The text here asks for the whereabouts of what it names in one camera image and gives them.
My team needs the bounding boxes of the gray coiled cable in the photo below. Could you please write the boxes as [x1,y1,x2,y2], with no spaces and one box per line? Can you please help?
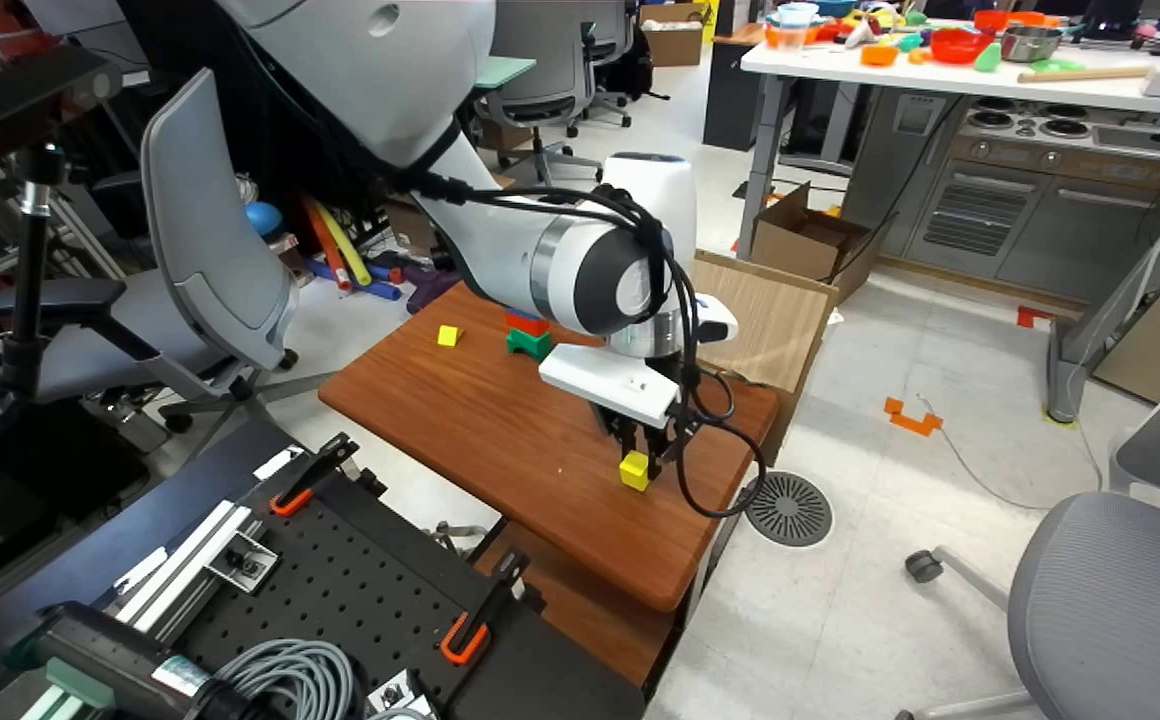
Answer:
[213,638,366,720]

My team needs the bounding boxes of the red plastic bowl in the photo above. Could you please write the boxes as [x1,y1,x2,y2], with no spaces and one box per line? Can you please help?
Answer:
[928,28,993,70]

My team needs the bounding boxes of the large yellow cube block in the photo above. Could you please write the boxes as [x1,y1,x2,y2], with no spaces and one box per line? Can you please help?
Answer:
[617,447,655,495]

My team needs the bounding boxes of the yellow and red sticks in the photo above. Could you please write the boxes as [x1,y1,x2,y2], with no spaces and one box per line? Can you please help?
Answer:
[305,198,375,298]

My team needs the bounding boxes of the round metal floor drain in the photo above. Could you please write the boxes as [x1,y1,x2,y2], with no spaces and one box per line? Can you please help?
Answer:
[735,469,836,554]

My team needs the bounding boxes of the blue ball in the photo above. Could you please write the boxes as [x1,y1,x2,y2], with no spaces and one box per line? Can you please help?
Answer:
[243,198,290,250]

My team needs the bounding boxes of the orange black bar clamp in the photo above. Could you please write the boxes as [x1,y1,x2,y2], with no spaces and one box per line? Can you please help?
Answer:
[435,555,534,673]
[269,433,359,526]

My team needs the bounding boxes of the black perforated breadboard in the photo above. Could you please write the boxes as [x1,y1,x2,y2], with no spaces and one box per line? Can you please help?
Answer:
[177,464,654,720]

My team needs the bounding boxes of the dark toy basket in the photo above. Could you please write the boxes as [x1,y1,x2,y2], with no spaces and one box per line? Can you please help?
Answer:
[999,26,1070,70]

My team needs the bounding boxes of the orange floor marker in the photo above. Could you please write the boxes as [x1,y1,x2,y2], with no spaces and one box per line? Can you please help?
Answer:
[881,397,948,442]

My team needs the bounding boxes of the white air purifier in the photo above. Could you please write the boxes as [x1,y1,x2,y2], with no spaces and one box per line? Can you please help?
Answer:
[600,149,700,264]

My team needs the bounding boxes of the wooden stick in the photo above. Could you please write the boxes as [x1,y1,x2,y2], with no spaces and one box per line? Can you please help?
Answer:
[1016,57,1160,89]

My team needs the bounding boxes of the gray fabric swivel chair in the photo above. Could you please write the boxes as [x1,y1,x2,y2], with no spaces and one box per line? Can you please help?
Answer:
[894,352,1160,720]

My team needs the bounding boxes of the gray drawer cabinet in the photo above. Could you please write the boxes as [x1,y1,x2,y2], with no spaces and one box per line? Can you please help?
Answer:
[856,91,1160,313]

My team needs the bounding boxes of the gray rolling office chair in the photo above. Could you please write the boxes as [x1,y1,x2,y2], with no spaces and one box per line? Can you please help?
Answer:
[478,0,611,191]

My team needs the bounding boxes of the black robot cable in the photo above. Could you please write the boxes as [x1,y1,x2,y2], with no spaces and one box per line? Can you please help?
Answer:
[404,174,773,521]

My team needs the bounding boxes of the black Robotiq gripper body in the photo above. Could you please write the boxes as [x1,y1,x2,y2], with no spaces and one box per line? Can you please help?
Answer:
[595,402,681,452]

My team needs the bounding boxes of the aluminum extrusion rail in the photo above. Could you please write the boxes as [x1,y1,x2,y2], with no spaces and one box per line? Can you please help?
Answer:
[111,495,256,634]

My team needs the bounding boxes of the green black base device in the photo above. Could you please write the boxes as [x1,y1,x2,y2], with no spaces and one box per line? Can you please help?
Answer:
[6,603,213,720]

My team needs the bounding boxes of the small closed cardboard box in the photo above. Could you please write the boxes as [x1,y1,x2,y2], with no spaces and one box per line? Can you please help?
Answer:
[640,0,708,74]

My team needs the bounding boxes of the green rectangular block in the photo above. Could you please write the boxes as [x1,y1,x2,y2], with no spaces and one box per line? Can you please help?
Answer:
[504,327,561,363]

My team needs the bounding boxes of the white long table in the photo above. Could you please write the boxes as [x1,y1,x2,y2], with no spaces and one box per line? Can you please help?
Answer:
[735,31,1160,429]

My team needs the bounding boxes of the large cardboard panel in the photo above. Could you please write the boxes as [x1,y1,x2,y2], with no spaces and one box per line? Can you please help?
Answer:
[684,250,836,397]

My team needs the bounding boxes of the open cardboard box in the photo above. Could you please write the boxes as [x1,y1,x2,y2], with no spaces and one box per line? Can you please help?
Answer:
[749,179,881,304]

